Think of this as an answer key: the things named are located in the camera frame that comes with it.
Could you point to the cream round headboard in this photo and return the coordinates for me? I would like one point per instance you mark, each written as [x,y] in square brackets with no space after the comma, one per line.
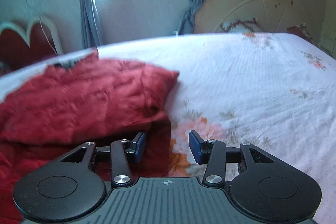
[271,15]

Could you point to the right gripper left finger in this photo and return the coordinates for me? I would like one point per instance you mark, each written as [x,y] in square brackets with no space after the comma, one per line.
[132,149]

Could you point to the red quilted jacket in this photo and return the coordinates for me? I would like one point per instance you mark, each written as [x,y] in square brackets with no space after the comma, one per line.
[97,99]

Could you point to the red heart-shaped headboard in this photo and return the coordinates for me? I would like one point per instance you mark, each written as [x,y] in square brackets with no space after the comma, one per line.
[21,47]

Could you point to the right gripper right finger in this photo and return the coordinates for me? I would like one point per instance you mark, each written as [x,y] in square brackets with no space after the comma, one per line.
[202,149]

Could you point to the white floral bed sheet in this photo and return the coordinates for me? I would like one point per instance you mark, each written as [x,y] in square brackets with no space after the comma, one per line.
[276,91]

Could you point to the blue left curtain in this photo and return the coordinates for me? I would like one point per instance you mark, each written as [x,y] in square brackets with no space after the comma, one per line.
[91,30]

